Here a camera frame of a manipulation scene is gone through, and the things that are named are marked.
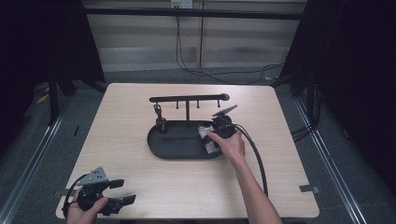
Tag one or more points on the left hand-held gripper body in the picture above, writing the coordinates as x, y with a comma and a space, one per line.
91, 193

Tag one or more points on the person's right hand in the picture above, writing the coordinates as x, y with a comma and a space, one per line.
232, 147

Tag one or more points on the black key rack with tray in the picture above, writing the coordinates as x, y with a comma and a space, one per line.
180, 143

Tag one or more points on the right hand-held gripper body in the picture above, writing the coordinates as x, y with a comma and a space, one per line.
225, 127

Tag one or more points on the grey tape strip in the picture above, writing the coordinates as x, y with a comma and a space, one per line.
308, 188
60, 193

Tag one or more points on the person's left hand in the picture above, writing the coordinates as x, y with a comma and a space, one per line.
82, 216

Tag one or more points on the yellow floor tape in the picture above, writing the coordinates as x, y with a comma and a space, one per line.
42, 98

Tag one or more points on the white wall socket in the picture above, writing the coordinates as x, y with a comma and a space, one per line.
182, 3

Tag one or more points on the metal floor rail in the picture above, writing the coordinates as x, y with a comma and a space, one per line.
31, 168
330, 168

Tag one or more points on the black car key with clip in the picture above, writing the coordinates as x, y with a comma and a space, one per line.
161, 123

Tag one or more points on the black stand leg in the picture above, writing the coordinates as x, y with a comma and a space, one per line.
53, 99

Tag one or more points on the black curtain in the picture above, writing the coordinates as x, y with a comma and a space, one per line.
358, 77
37, 46

